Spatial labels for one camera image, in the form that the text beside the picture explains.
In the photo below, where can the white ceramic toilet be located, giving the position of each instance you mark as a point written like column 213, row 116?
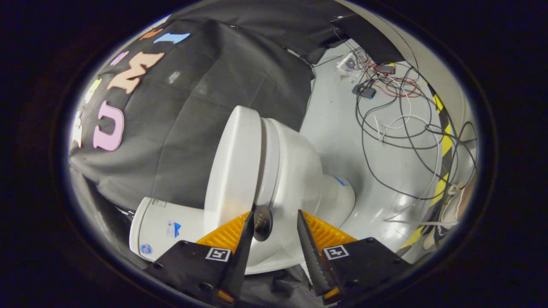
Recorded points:
column 295, row 171

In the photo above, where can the yellow black striped floor strip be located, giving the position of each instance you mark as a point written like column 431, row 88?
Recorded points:
column 446, row 145

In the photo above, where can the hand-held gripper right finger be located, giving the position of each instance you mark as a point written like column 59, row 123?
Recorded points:
column 310, row 256

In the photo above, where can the white toilet lid black knob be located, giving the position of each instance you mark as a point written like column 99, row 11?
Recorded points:
column 233, row 162

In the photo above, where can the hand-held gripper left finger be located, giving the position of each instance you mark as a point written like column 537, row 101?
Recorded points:
column 239, row 256

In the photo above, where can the clear plastic bag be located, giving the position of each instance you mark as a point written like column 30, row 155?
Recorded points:
column 349, row 64

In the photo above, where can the small black electronic device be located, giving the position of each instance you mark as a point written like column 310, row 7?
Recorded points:
column 364, row 91

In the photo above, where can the black backdrop cloth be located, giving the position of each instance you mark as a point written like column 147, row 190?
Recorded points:
column 192, row 98

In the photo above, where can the black flat panel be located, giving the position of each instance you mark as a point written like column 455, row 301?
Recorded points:
column 368, row 38

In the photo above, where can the person's white shoe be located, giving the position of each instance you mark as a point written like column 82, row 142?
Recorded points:
column 447, row 209

